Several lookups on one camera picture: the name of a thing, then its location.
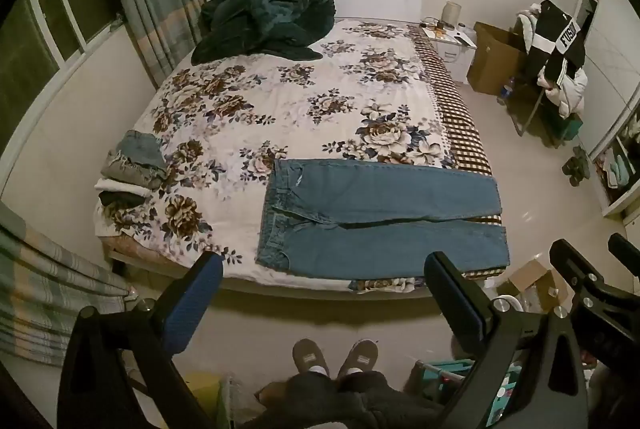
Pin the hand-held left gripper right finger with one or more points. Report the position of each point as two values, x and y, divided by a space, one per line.
457 304

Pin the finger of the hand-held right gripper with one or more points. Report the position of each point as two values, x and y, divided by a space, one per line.
625 245
575 266

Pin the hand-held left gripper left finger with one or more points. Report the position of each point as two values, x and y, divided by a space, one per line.
196 304

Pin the blue jeans pants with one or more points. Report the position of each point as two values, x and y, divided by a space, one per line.
375 204

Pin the folded grey pants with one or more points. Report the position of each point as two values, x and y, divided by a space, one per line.
132 171

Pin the small cardboard box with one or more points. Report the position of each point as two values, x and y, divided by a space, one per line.
532 276

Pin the teal basket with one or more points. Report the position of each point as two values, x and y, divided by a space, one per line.
452 365

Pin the dark green slipper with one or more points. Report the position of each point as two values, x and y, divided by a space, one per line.
572 174
581 156

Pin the yellow container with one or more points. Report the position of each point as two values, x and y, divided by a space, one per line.
202 399

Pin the brown slipper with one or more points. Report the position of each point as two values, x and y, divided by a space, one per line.
310 354
359 355

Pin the folded black cloth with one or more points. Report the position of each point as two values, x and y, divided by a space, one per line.
120 199

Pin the folded white cloth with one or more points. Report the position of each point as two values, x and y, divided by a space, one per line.
117 186

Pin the person's dark trousers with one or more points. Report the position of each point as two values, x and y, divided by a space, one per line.
340 404

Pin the white puffy jacket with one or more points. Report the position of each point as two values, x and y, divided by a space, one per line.
570 94

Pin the metal chair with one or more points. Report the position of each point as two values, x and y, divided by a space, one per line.
530 109

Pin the folded blue jeans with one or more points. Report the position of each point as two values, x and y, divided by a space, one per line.
142 148

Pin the white wardrobe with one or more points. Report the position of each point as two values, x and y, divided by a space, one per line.
610 59

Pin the plastic water bottle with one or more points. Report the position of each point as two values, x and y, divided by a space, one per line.
505 93

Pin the brown checkered mattress cover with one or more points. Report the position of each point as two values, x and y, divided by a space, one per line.
457 109

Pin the large cardboard box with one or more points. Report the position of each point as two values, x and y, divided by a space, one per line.
492 59

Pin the black and white jacket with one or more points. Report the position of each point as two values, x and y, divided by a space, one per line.
550 34

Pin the white nightstand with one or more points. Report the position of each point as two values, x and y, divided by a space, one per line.
452 58

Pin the white cylindrical lamp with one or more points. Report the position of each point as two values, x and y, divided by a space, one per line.
451 13

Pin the dark green blanket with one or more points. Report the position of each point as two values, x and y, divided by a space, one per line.
260 24

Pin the window with white frame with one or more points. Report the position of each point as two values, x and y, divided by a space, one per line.
50 24

